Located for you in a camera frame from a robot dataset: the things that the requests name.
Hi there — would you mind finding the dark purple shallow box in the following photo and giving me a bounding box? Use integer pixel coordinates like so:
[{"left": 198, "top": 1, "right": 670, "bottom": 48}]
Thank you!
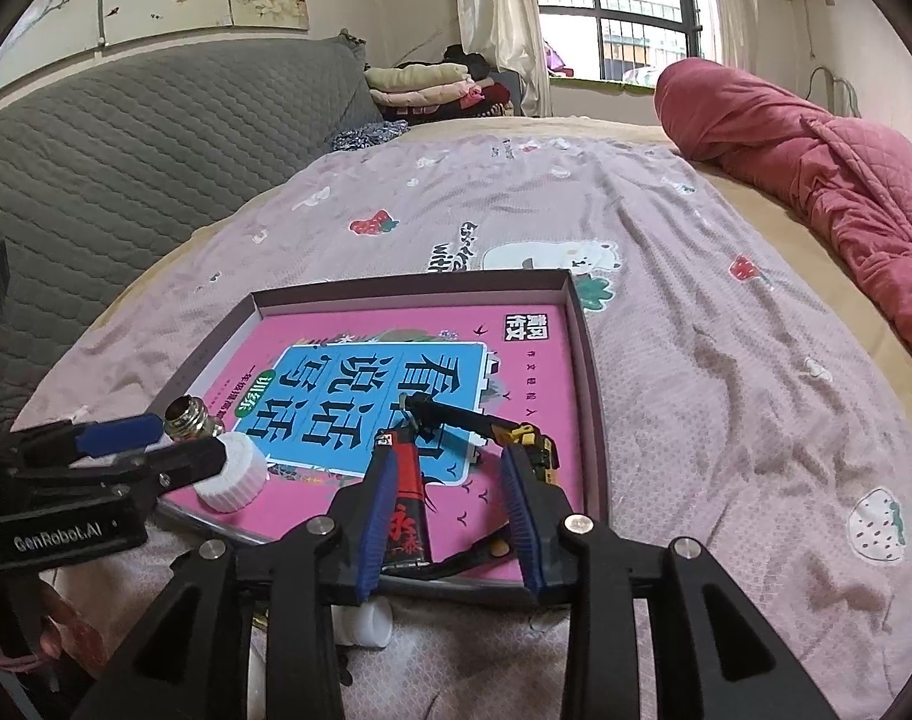
[{"left": 152, "top": 270, "right": 611, "bottom": 608}]

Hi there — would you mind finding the red and black tube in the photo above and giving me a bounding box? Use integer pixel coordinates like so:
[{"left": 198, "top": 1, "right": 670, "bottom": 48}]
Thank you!
[{"left": 376, "top": 427, "right": 432, "bottom": 567}]

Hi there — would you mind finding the yellow and black wristwatch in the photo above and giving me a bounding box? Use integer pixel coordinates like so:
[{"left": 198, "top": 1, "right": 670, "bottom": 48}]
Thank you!
[{"left": 385, "top": 401, "right": 566, "bottom": 578}]

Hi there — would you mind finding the brass screw cap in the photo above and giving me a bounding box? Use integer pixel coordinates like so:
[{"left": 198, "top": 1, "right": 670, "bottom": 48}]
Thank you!
[{"left": 163, "top": 395, "right": 224, "bottom": 440}]

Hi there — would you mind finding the wall cable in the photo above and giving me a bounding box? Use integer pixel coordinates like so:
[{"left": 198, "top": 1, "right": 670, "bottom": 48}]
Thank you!
[{"left": 808, "top": 64, "right": 862, "bottom": 117}]

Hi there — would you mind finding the grey quilted headboard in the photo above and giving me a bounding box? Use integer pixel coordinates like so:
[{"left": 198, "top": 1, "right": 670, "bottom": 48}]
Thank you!
[{"left": 0, "top": 34, "right": 386, "bottom": 361}]

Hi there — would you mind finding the dark clothes pile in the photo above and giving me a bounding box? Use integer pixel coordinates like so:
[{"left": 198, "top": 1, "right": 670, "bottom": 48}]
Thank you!
[{"left": 385, "top": 45, "right": 513, "bottom": 121}]

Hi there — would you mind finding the folded cream blanket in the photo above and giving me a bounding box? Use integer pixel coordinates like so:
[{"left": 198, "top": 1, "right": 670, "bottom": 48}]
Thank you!
[{"left": 364, "top": 64, "right": 472, "bottom": 92}]

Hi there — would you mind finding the purple printed bedsheet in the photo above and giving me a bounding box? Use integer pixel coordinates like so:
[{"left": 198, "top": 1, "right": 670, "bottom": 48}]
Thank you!
[{"left": 0, "top": 131, "right": 912, "bottom": 720}]

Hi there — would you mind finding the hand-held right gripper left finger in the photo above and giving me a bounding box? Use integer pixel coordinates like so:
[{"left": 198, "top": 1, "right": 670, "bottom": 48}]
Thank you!
[{"left": 73, "top": 450, "right": 401, "bottom": 720}]

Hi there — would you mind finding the white round jar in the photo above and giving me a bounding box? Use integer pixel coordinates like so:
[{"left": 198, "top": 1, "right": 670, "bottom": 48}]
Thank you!
[{"left": 193, "top": 431, "right": 268, "bottom": 515}]

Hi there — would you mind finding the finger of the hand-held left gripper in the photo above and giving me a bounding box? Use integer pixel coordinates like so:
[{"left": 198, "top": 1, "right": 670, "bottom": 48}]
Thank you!
[
  {"left": 10, "top": 412, "right": 164, "bottom": 466},
  {"left": 88, "top": 435, "right": 228, "bottom": 511}
]

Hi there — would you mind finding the blue patterned cloth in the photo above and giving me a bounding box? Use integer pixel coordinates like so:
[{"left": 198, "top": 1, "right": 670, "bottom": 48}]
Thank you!
[{"left": 328, "top": 120, "right": 412, "bottom": 153}]

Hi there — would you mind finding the pink quilt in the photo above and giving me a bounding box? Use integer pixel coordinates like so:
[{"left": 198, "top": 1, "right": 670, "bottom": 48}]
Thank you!
[{"left": 655, "top": 56, "right": 912, "bottom": 372}]

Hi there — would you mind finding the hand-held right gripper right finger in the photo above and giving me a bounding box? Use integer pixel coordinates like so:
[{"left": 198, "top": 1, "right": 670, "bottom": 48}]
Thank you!
[{"left": 499, "top": 444, "right": 839, "bottom": 720}]

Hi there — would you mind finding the pink book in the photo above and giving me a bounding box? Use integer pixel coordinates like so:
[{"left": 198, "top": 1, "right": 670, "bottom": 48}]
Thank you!
[{"left": 167, "top": 304, "right": 584, "bottom": 586}]

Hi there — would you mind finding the small white bottle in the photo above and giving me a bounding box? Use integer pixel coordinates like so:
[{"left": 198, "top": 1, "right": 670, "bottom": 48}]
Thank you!
[{"left": 332, "top": 600, "right": 393, "bottom": 650}]

